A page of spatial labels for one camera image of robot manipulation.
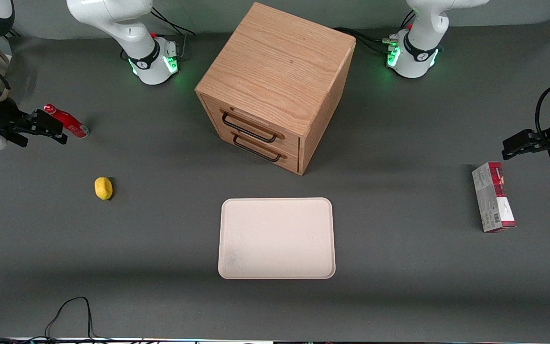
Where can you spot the beige rectangular tray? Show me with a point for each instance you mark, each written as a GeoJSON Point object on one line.
{"type": "Point", "coordinates": [276, 238]}

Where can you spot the wooden drawer front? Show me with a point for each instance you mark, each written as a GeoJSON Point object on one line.
{"type": "Point", "coordinates": [289, 143]}
{"type": "Point", "coordinates": [291, 161]}

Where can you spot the red coke bottle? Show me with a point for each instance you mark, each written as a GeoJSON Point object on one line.
{"type": "Point", "coordinates": [70, 123]}

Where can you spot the wooden drawer cabinet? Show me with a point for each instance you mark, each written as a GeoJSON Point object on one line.
{"type": "Point", "coordinates": [275, 67]}

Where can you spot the red plaid cardboard box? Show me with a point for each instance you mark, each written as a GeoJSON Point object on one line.
{"type": "Point", "coordinates": [492, 198]}

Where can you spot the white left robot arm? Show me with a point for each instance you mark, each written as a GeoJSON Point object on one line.
{"type": "Point", "coordinates": [420, 48]}

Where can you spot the yellow lemon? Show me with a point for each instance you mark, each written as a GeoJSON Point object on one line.
{"type": "Point", "coordinates": [103, 188]}

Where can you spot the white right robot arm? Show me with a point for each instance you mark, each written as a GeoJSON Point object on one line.
{"type": "Point", "coordinates": [112, 19]}

